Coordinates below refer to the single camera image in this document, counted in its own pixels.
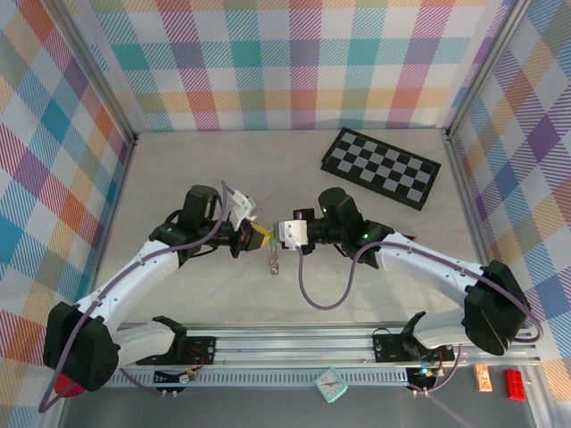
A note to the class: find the clear plastic bag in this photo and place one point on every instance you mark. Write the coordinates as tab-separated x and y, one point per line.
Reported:
274	263

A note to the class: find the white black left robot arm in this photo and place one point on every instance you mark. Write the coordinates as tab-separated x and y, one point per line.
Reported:
134	272

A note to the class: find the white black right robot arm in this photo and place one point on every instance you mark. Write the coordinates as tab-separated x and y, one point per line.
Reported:
424	263

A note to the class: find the black grey chessboard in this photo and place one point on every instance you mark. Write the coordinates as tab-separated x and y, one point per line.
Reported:
379	169

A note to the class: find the dark red triangular piece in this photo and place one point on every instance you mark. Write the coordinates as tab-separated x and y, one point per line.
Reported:
410	236

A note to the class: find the small circuit board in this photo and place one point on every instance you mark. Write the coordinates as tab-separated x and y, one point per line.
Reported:
424	372
183	378

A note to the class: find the teal square clock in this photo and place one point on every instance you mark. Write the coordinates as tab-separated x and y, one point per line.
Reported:
331	385

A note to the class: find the small wooden block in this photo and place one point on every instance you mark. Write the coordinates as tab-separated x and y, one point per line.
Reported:
483	378

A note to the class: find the red round plastic dish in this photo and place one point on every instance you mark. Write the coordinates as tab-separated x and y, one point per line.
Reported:
67	387

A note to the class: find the red toy brick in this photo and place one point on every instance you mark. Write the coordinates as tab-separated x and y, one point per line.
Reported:
515	384

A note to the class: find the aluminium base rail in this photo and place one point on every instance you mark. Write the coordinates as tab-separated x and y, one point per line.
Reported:
290	348

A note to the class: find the aluminium frame side bar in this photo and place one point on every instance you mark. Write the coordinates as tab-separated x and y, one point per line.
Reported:
472	200

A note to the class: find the aluminium frame post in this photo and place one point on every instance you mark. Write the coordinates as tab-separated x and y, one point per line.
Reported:
99	67
485	67

